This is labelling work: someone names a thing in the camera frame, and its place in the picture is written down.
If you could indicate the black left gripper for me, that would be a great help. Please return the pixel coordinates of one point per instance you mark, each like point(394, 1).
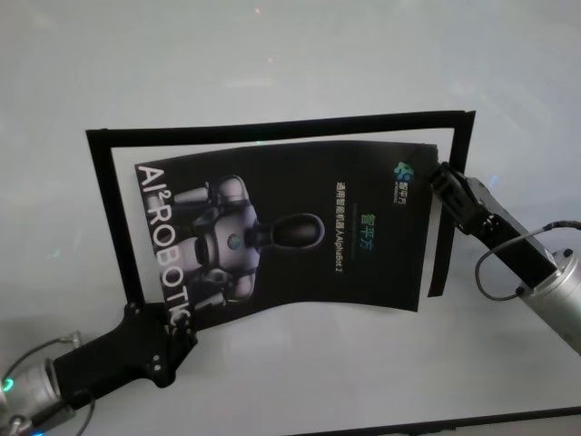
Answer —
point(113, 359)

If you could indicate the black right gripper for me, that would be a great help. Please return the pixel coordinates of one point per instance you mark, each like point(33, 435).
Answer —
point(504, 231)

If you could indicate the black robot print poster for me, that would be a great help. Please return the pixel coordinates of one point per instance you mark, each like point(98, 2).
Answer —
point(295, 181)

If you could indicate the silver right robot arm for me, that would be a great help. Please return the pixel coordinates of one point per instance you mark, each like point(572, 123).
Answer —
point(558, 290)

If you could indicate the black tape frame outline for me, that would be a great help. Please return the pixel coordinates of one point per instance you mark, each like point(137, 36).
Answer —
point(272, 129)

